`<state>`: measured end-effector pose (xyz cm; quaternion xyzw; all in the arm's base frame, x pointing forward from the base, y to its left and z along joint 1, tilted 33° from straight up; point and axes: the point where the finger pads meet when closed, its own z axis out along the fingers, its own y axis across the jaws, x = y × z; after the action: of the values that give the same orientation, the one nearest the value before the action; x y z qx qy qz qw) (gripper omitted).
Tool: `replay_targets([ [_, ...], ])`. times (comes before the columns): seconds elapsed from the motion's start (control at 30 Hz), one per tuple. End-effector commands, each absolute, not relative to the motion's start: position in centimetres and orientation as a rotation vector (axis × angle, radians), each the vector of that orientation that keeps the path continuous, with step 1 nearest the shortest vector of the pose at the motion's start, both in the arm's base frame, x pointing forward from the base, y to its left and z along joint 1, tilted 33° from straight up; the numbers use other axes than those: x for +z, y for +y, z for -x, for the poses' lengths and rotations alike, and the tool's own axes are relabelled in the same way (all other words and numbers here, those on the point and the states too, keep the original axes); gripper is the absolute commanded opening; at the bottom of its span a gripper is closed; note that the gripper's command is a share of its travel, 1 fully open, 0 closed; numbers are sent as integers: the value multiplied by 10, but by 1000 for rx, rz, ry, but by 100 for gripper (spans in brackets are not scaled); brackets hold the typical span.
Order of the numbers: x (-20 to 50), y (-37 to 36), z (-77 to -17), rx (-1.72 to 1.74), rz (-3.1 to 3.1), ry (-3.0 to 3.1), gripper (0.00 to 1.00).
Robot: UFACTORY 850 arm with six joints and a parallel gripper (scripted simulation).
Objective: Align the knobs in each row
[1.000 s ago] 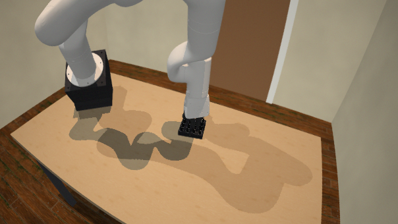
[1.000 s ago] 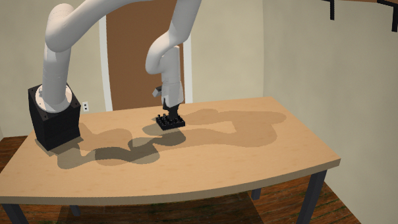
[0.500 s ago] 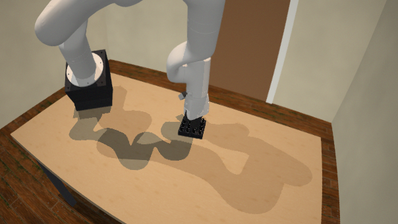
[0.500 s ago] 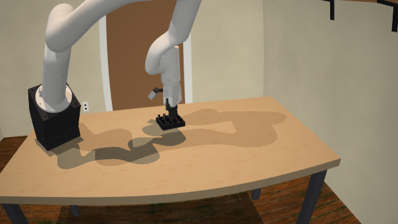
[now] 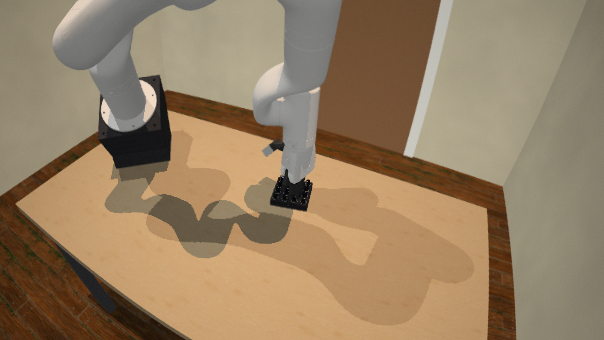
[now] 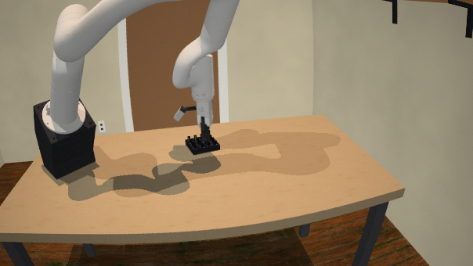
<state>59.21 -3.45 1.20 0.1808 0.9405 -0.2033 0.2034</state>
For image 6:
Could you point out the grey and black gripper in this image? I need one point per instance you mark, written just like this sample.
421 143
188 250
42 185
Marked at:
204 117

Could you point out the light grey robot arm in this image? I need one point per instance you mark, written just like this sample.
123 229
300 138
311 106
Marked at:
79 30

